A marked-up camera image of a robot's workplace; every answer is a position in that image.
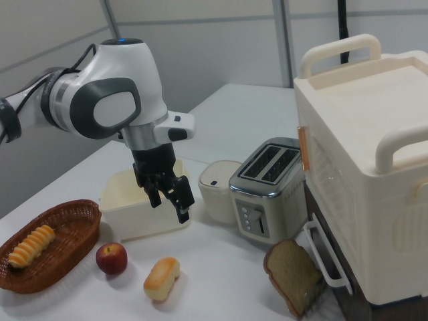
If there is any brown wicker basket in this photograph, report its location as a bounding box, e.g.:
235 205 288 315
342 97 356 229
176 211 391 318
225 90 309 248
0 199 102 295

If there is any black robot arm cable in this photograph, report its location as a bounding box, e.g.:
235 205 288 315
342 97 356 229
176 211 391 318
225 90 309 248
0 43 98 144

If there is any black hanging pole cable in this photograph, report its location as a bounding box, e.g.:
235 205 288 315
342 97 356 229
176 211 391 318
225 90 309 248
336 0 352 65

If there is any small cream lidded bin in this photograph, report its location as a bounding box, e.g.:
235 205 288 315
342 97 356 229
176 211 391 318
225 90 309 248
197 159 243 224

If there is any cream plastic rectangular tub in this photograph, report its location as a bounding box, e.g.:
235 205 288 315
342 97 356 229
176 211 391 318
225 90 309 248
98 158 191 243

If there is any red apple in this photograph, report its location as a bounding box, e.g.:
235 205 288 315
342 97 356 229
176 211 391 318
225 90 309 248
95 242 128 276

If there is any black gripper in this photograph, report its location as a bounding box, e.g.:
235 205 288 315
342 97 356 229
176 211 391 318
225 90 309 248
130 141 196 224

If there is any silver two-slot toaster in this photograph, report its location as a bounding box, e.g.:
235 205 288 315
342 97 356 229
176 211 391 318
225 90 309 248
228 136 309 247

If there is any brown toast bread slice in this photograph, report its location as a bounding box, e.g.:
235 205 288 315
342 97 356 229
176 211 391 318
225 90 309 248
263 238 327 318

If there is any small golden bread loaf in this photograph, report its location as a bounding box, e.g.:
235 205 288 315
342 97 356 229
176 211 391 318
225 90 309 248
142 256 181 301

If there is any ridged croissant bread roll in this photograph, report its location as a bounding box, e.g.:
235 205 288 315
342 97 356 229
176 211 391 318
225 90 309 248
7 224 57 270

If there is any cream toy oven cabinet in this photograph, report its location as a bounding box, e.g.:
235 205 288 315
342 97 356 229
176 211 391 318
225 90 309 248
293 33 428 304

